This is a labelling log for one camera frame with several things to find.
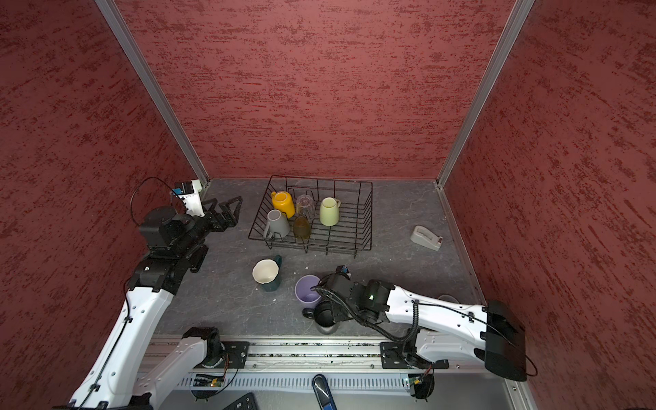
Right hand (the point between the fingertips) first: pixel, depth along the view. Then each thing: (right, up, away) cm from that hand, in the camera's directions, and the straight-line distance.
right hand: (337, 317), depth 75 cm
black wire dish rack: (-9, +29, +29) cm, 42 cm away
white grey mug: (-22, +28, +17) cm, 40 cm away
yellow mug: (-21, +35, +22) cm, 47 cm away
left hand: (-31, +34, -6) cm, 46 cm away
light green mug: (-3, +31, +21) cm, 38 cm away
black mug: (-4, -1, +3) cm, 5 cm away
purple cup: (-11, +8, +1) cm, 14 cm away
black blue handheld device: (-4, -15, -11) cm, 19 cm away
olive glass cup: (-14, +25, +20) cm, 35 cm away
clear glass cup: (-13, +33, +25) cm, 43 cm away
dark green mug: (-24, +11, +10) cm, 29 cm away
